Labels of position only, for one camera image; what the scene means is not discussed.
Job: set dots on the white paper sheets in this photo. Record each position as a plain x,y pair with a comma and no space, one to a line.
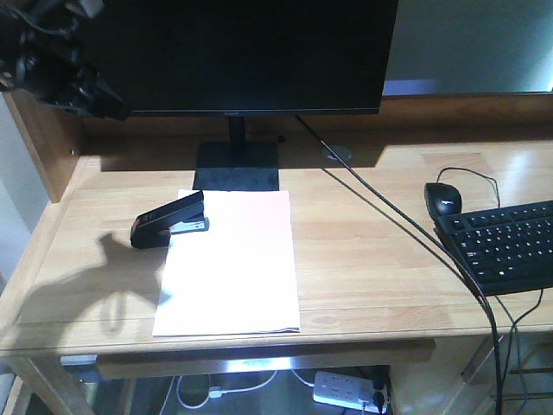
238,276

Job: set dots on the black stapler with orange label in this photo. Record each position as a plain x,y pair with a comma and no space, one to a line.
155,228

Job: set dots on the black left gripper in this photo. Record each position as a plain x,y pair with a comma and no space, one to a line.
87,94

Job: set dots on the white power strip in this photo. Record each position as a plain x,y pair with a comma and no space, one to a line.
350,392

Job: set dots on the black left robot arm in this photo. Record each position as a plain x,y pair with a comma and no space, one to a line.
41,56

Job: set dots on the black computer mouse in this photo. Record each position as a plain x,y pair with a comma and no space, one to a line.
442,199

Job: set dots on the black monitor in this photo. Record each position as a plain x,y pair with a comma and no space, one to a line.
242,58

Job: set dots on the black keyboard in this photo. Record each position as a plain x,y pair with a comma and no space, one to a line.
506,250

